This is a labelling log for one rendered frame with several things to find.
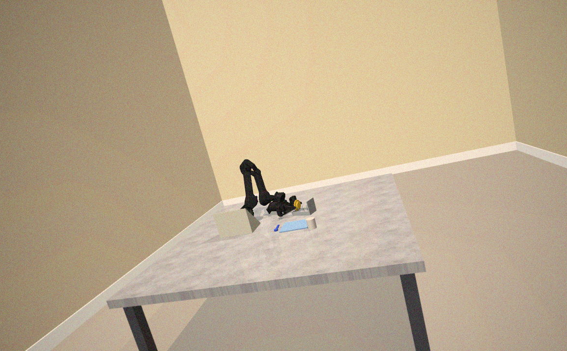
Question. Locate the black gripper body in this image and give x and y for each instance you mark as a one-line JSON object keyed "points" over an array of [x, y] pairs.
{"points": [[279, 209]]}

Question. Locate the grey dish rack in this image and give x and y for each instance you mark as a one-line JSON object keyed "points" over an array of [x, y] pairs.
{"points": [[308, 210]]}

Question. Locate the light blue flat mat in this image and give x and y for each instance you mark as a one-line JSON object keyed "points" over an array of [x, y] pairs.
{"points": [[294, 225]]}

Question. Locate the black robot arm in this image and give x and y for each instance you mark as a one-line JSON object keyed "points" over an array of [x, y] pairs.
{"points": [[264, 196]]}

